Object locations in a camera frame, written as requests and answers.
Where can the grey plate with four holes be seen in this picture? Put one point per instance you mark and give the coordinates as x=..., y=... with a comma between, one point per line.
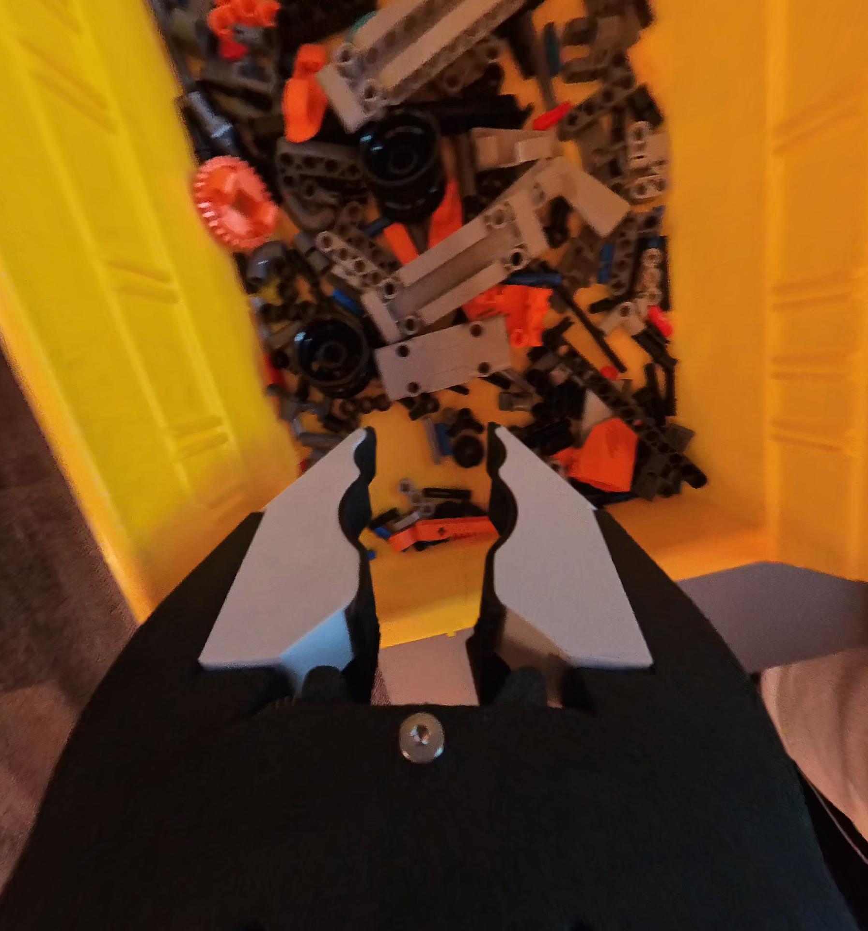
x=441, y=360

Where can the orange bracket piece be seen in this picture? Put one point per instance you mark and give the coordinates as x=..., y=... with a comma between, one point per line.
x=510, y=309

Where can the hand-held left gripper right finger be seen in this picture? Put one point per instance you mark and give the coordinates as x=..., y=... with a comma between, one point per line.
x=564, y=582

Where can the orange gear wheel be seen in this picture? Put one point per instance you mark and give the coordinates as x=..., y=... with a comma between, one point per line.
x=234, y=203

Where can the orange panel piece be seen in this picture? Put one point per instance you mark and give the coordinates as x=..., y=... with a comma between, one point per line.
x=604, y=454

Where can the orange flat beam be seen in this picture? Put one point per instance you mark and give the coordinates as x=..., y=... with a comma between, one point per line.
x=441, y=531

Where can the black wheel hub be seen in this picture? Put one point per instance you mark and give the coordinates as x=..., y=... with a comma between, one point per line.
x=403, y=164
x=333, y=355

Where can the grey rectangular frame piece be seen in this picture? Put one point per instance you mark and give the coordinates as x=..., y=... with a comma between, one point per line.
x=463, y=269

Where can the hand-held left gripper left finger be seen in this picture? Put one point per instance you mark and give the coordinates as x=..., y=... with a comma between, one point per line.
x=288, y=582

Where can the large grey frame piece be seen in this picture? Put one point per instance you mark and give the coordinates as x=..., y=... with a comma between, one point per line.
x=405, y=58

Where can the yellow plastic bin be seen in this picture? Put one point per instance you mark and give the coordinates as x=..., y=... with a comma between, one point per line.
x=114, y=291

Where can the pile of building bricks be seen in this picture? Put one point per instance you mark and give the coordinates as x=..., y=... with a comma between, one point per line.
x=477, y=218

